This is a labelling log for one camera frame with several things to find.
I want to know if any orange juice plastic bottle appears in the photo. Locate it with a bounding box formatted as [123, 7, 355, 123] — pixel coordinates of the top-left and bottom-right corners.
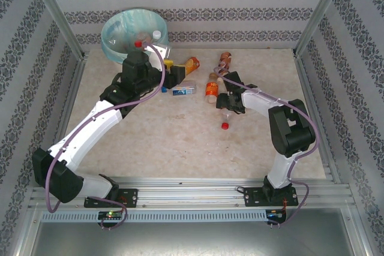
[183, 56, 201, 76]

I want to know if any short clear bottle red label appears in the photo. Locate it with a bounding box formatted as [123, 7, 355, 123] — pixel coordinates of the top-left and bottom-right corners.
[220, 109, 238, 130]

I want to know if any small bottle orange label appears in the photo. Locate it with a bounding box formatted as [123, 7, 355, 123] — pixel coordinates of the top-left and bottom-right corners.
[204, 73, 221, 104]

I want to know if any brown drink plastic bottle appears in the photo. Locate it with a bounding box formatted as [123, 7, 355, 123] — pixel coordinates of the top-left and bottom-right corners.
[216, 52, 234, 83]

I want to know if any white bin with blue liner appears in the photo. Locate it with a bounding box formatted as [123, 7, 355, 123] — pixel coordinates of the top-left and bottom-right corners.
[100, 8, 169, 65]

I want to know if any clear bottle blue label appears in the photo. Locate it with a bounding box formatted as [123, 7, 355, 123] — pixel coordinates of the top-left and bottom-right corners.
[161, 80, 198, 97]

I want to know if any small controller board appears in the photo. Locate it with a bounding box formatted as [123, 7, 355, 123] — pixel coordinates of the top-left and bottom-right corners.
[98, 210, 124, 220]
[265, 209, 287, 220]

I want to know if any grey metal sheet panel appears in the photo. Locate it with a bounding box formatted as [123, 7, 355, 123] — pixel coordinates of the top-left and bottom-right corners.
[28, 221, 365, 256]

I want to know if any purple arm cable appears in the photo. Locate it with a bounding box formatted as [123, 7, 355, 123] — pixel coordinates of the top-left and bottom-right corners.
[213, 66, 320, 230]
[44, 41, 166, 230]

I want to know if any aluminium side rail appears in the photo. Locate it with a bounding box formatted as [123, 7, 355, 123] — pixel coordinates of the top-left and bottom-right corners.
[293, 49, 341, 183]
[40, 53, 88, 187]

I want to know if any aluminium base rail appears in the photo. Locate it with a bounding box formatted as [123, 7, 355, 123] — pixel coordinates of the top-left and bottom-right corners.
[28, 176, 356, 210]

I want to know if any aluminium frame post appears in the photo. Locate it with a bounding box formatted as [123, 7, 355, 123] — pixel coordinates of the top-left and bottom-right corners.
[23, 0, 88, 59]
[293, 0, 352, 58]

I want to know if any grey slotted cable duct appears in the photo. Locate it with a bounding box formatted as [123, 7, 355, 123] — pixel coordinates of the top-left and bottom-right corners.
[40, 209, 269, 223]

